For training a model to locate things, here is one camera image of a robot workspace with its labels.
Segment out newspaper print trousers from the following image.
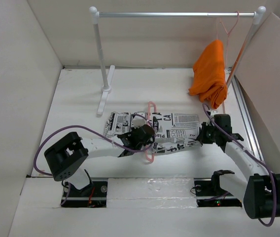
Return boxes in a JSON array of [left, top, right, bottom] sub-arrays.
[[104, 112, 201, 154]]

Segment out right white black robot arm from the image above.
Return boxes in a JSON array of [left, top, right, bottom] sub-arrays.
[[197, 114, 280, 220]]

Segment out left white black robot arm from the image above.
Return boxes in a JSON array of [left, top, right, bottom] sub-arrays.
[[44, 124, 154, 196]]

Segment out orange garment on hanger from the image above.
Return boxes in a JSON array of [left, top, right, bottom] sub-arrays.
[[188, 39, 227, 109]]

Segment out white metal clothes rack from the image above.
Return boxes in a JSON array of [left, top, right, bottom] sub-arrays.
[[89, 6, 266, 116]]

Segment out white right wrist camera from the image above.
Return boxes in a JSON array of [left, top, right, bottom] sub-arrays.
[[207, 110, 218, 120]]

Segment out aluminium rail right side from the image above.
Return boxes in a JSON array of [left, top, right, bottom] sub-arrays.
[[232, 77, 262, 159]]

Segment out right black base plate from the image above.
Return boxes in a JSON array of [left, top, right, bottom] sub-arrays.
[[190, 178, 243, 208]]

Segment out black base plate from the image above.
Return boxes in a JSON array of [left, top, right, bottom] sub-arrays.
[[190, 178, 243, 208], [61, 180, 108, 208]]

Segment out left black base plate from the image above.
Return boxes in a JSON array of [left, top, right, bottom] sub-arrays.
[[61, 180, 108, 208]]

